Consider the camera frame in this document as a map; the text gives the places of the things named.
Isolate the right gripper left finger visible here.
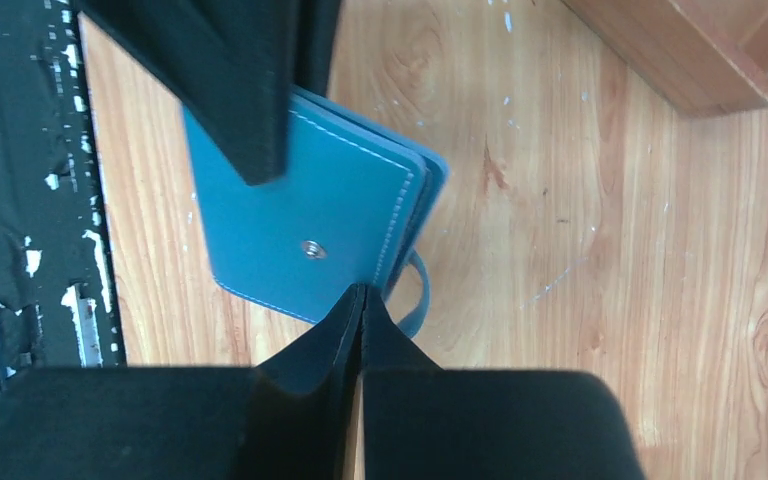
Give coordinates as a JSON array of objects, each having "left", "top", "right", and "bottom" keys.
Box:
[{"left": 0, "top": 285, "right": 366, "bottom": 479}]

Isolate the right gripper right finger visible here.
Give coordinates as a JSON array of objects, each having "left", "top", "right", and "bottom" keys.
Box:
[{"left": 361, "top": 290, "right": 644, "bottom": 479}]

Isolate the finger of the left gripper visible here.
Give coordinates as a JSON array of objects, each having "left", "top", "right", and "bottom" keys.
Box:
[{"left": 77, "top": 0, "right": 342, "bottom": 186}]

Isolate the blue leather card holder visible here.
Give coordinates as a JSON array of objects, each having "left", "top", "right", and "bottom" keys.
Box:
[{"left": 183, "top": 89, "right": 449, "bottom": 324}]

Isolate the brown wooden grid tray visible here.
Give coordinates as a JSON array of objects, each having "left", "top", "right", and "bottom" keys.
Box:
[{"left": 566, "top": 0, "right": 768, "bottom": 118}]

